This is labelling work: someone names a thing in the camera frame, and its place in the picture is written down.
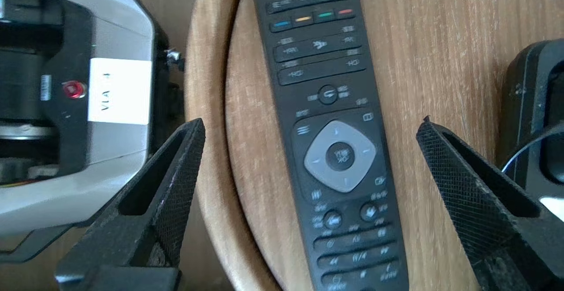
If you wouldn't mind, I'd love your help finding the white paper label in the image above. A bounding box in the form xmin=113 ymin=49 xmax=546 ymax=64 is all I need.
xmin=88 ymin=58 xmax=152 ymax=125

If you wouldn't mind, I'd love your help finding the red round button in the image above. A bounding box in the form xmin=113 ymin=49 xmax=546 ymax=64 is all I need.
xmin=62 ymin=81 xmax=87 ymax=99

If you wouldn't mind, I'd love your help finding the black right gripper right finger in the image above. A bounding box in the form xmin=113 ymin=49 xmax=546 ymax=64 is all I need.
xmin=416 ymin=116 xmax=564 ymax=291

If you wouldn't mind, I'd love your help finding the round wooden nightstand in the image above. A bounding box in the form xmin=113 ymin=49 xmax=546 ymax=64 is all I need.
xmin=225 ymin=0 xmax=564 ymax=291

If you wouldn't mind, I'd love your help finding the black TV remote control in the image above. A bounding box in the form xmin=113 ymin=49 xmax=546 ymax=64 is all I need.
xmin=249 ymin=0 xmax=410 ymax=291

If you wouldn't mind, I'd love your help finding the black white desk telephone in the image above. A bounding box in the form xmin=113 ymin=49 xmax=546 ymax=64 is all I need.
xmin=498 ymin=39 xmax=564 ymax=223

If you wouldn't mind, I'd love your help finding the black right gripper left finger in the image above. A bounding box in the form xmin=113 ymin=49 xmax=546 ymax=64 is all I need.
xmin=55 ymin=118 xmax=206 ymax=291

